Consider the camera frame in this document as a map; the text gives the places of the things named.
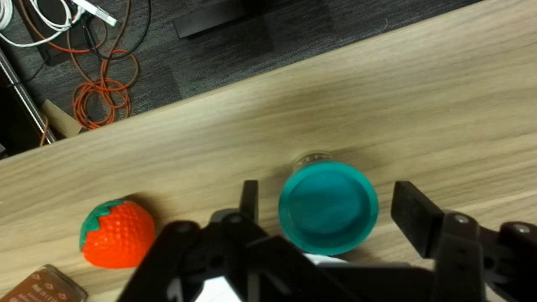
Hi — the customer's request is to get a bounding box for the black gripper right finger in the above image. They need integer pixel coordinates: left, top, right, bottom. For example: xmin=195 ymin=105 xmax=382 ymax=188
xmin=392 ymin=182 xmax=444 ymax=259

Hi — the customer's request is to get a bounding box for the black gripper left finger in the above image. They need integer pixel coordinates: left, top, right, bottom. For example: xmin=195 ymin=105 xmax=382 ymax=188
xmin=241 ymin=180 xmax=259 ymax=222

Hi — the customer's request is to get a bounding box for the teal lid play-doh tub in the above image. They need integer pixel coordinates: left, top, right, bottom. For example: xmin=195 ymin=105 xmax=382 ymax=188
xmin=279 ymin=153 xmax=380 ymax=256

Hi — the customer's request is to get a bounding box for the red toy strawberry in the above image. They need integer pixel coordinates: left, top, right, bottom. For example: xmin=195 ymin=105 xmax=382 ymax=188
xmin=80 ymin=200 xmax=157 ymax=269

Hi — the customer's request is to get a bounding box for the white paper plate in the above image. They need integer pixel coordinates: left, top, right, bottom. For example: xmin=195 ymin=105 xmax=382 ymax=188
xmin=195 ymin=254 xmax=348 ymax=302

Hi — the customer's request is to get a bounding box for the paprika spice jar orange lid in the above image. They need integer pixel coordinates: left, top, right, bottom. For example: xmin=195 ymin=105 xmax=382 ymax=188
xmin=0 ymin=266 xmax=90 ymax=302

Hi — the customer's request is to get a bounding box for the orange cable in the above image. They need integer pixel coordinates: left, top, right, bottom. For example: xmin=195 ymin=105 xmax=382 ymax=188
xmin=16 ymin=0 xmax=142 ymax=133

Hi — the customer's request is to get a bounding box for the white cable coil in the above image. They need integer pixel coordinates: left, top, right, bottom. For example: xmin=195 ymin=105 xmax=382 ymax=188
xmin=0 ymin=0 xmax=120 ymax=49

